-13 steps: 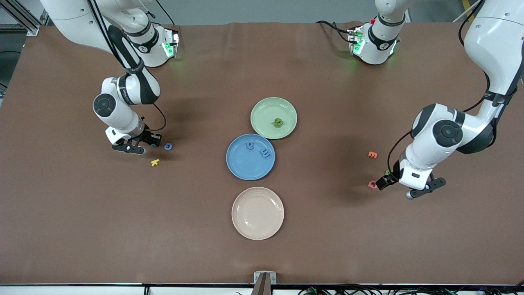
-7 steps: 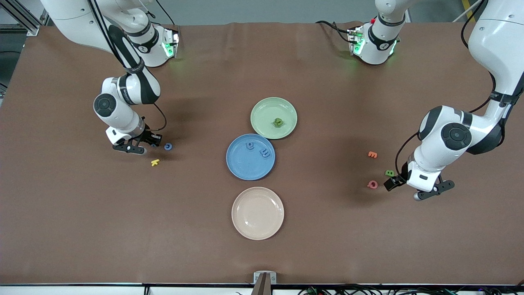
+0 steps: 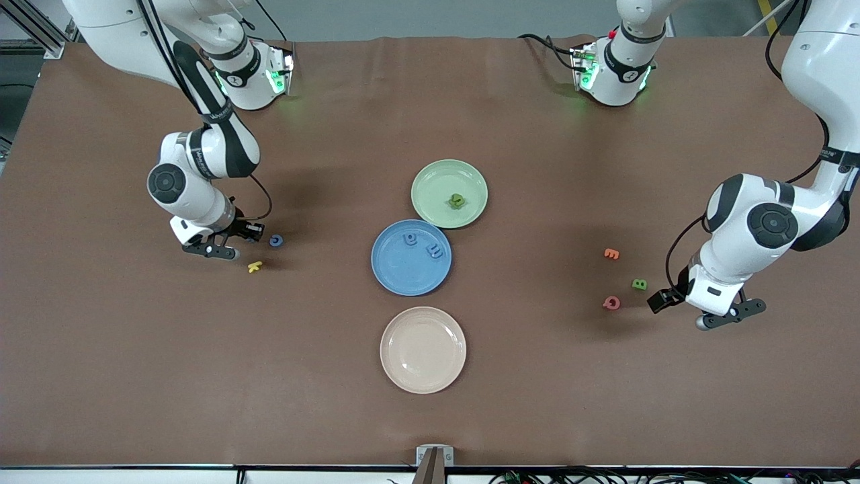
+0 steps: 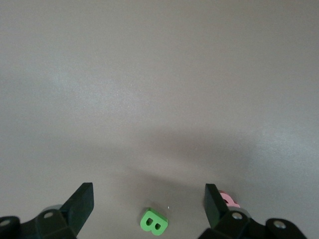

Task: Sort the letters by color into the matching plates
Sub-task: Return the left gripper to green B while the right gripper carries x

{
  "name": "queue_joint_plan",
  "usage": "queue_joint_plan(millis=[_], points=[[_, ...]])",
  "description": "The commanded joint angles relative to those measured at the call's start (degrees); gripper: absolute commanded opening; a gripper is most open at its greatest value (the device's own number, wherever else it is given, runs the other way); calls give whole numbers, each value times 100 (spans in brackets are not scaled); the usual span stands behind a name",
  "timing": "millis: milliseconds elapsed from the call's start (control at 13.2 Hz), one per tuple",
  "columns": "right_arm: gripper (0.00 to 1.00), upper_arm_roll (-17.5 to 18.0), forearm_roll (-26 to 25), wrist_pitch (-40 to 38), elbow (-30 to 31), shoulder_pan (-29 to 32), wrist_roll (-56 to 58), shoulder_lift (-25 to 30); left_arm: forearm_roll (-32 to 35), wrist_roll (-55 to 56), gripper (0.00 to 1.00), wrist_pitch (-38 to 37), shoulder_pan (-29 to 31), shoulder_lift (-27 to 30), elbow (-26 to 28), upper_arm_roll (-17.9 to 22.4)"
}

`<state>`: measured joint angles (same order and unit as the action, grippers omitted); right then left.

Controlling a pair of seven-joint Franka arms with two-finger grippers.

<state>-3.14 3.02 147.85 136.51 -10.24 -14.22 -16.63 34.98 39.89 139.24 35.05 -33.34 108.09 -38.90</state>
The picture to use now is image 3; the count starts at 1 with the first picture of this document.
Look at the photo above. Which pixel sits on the blue letter c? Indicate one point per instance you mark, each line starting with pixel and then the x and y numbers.
pixel 272 240

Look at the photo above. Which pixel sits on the blue letter a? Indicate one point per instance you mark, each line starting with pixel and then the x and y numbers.
pixel 407 238

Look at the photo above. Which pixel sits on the blue letter m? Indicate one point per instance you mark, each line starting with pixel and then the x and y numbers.
pixel 436 251

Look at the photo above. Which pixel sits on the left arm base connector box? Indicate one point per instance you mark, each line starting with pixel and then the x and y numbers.
pixel 583 67

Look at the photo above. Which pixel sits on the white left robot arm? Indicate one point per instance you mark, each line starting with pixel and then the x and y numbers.
pixel 826 67

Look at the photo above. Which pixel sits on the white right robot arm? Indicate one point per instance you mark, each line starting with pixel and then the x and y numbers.
pixel 121 27

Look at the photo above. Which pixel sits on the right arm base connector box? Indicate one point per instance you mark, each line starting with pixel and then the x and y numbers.
pixel 282 67

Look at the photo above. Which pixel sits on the pink letter Q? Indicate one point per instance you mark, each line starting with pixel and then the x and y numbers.
pixel 606 302

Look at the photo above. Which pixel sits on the brown table cover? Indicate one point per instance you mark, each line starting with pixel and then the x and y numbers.
pixel 201 370

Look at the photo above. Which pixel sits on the blue plate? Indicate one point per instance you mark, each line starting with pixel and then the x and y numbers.
pixel 403 272

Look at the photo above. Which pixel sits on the green plate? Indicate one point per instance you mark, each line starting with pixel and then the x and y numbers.
pixel 437 181

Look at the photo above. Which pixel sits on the beige plate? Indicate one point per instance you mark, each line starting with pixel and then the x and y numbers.
pixel 423 349

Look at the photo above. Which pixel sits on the aluminium frame profile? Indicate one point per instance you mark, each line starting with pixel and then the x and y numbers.
pixel 52 50

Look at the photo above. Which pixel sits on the metal bracket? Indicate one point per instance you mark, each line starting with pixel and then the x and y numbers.
pixel 422 457

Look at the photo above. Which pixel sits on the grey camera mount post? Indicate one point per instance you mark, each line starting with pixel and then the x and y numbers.
pixel 430 474

